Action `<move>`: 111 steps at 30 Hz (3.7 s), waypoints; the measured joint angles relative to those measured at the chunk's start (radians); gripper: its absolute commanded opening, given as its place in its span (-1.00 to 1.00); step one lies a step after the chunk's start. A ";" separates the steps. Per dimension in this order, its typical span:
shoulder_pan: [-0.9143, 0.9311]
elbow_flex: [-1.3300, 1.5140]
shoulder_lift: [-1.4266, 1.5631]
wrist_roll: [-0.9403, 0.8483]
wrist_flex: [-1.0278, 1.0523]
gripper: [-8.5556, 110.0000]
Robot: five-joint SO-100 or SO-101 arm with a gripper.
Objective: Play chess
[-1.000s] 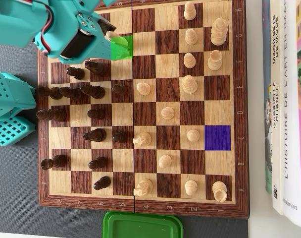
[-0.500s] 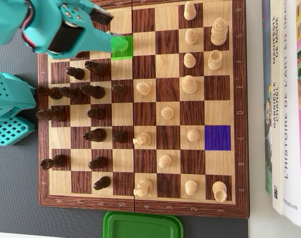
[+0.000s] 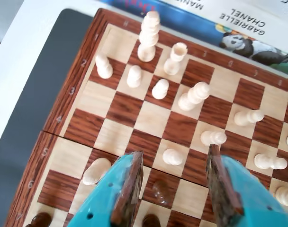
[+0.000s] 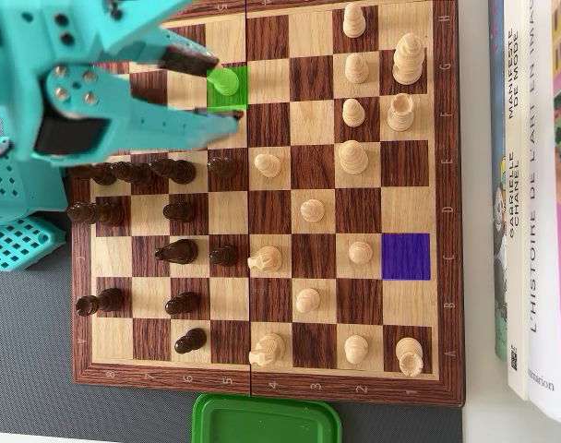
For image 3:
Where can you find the dark brown pawn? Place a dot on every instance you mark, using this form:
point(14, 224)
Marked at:
point(39, 218)

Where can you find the white wooden king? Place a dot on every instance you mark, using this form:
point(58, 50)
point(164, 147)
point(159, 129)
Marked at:
point(148, 37)

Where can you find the blue panda book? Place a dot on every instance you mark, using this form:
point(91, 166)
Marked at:
point(193, 21)

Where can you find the white Gabrielle Chanel book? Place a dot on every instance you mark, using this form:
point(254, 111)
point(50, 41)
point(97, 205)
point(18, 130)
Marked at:
point(217, 7)

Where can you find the dark grey mat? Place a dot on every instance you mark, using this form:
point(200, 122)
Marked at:
point(20, 106)

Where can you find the wooden chessboard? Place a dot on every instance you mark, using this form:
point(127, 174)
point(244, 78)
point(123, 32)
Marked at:
point(125, 106)

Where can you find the dark brown bishop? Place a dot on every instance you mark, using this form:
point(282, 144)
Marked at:
point(151, 220)

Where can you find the white wooden bishop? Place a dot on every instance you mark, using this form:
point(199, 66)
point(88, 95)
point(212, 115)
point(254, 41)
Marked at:
point(96, 171)

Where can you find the white wooden rook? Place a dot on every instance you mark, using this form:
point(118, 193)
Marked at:
point(176, 59)

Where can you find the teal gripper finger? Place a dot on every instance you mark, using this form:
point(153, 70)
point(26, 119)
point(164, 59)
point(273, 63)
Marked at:
point(243, 189)
point(106, 194)

